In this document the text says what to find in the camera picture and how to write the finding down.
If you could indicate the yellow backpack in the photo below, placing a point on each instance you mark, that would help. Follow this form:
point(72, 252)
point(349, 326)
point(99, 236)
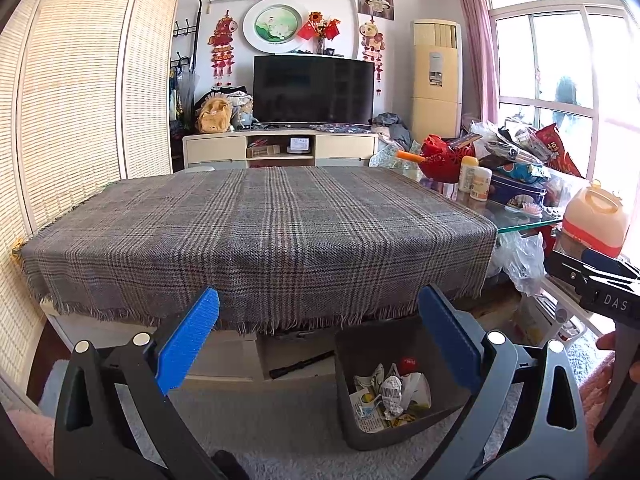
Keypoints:
point(214, 116)

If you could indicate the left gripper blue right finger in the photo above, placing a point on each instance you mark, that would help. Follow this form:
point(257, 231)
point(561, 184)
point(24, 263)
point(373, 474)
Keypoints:
point(458, 336)

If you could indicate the clear plastic wrapper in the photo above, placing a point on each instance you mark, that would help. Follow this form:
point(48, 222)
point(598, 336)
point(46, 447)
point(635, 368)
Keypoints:
point(415, 389)

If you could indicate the beige TV cabinet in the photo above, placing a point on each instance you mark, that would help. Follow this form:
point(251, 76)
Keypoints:
point(278, 148)

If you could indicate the red hanging decoration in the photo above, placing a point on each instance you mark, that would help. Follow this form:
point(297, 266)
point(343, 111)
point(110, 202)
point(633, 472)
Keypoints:
point(222, 50)

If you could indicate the blue cookie tin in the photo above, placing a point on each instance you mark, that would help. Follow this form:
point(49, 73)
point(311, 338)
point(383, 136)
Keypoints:
point(513, 193)

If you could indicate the red tube package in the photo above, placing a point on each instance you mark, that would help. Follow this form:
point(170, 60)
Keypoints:
point(407, 365)

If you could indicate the pink hairbrush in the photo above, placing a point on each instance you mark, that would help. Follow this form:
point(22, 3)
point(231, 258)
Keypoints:
point(531, 210)

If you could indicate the orange liquid jug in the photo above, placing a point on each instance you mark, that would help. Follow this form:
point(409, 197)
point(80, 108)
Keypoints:
point(597, 219)

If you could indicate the pink curtain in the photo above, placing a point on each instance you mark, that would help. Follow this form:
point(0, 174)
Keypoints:
point(483, 60)

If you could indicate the red plastic basket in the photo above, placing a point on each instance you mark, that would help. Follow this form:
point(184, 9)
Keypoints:
point(443, 158)

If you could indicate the bamboo folding screen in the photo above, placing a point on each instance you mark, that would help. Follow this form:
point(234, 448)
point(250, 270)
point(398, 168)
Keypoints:
point(84, 103)

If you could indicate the black coat rack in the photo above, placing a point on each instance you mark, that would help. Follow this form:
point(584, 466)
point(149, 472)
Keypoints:
point(184, 53)

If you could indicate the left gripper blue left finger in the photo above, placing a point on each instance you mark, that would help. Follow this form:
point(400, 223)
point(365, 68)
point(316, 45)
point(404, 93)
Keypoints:
point(180, 342)

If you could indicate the silver foil pack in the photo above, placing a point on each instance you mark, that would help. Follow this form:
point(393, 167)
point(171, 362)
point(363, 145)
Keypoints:
point(391, 393)

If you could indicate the grey plaid tablecloth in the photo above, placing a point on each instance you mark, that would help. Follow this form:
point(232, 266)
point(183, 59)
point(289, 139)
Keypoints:
point(284, 247)

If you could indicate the black trash bin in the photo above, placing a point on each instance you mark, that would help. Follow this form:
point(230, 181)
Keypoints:
point(363, 356)

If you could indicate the beige standing air conditioner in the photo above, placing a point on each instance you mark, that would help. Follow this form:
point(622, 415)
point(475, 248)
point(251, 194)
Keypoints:
point(438, 79)

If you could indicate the yellow cap white bottle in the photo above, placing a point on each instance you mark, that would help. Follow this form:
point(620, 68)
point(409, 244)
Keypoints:
point(466, 176)

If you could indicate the floral cloth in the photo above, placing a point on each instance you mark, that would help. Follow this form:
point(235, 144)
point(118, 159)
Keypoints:
point(386, 157)

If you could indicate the long white medicine box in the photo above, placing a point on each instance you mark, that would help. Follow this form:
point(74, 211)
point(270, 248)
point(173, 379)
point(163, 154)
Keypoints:
point(366, 407)

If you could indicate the white round stool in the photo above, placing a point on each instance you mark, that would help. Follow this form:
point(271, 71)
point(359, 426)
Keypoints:
point(193, 170)

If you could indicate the clear plastic bag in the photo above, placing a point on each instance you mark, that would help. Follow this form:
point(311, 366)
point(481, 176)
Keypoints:
point(521, 258)

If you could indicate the yellow foil wrapper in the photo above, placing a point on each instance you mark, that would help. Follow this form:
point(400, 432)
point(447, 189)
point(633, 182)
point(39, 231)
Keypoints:
point(402, 420)

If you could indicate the orange handle tool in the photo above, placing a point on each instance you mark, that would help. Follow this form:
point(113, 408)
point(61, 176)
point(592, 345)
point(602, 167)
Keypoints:
point(418, 159)

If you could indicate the black television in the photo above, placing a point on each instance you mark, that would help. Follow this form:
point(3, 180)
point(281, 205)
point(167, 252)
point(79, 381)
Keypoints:
point(312, 89)

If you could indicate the round white wall plate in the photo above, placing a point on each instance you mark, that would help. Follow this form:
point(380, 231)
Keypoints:
point(272, 26)

